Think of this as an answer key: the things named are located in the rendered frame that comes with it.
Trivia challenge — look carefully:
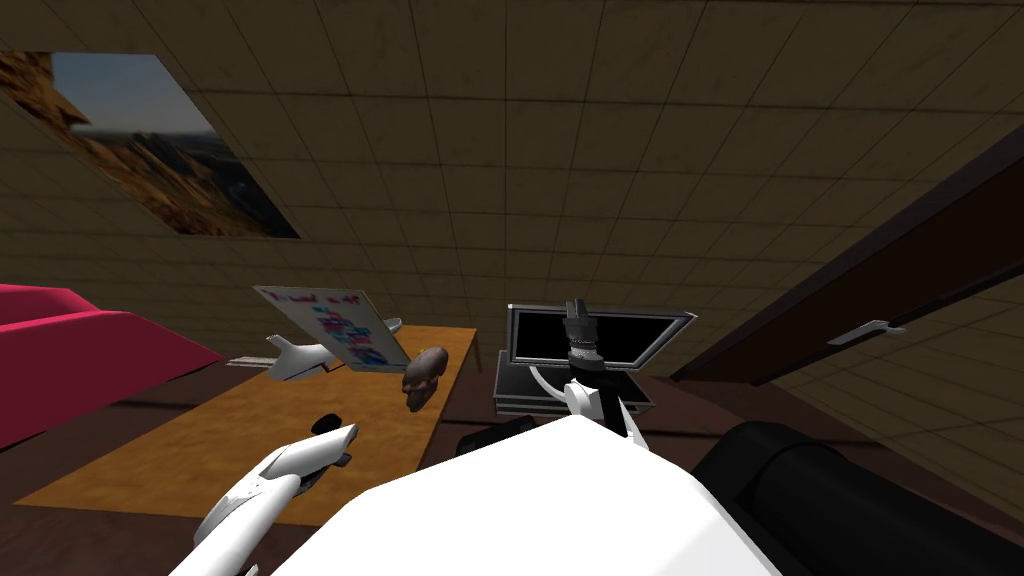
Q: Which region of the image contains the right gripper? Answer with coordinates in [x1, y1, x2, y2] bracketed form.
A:
[562, 299, 601, 345]

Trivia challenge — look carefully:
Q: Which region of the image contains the black flat box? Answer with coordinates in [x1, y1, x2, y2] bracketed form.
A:
[492, 350, 656, 418]

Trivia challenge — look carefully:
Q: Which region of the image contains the brown skull-shaped object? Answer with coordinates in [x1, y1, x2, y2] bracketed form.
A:
[401, 345, 450, 414]

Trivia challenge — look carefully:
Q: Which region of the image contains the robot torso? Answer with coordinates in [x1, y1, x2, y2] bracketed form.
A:
[271, 413, 789, 576]

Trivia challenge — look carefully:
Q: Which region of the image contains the white board with colourful print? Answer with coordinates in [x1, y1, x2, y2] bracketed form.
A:
[253, 285, 414, 375]

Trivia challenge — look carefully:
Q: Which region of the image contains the white model aeroplane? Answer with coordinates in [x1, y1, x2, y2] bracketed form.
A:
[265, 317, 405, 384]

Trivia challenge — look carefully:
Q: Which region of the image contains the dark brown door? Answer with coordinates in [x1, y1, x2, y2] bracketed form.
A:
[670, 126, 1024, 387]

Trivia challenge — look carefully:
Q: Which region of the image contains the wooden table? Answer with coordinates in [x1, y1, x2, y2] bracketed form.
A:
[15, 325, 482, 529]

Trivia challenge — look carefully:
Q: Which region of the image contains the pink sofa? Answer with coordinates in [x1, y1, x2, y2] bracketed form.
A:
[0, 283, 226, 451]

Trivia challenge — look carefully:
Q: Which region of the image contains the black screen with grey frame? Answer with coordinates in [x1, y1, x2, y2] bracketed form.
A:
[506, 303, 698, 372]

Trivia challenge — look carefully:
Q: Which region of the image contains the grey lever door handle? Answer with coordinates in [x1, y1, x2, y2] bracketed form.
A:
[826, 319, 908, 348]

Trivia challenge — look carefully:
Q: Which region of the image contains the landscape picture on wall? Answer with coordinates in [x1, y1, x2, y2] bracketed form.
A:
[0, 51, 302, 241]

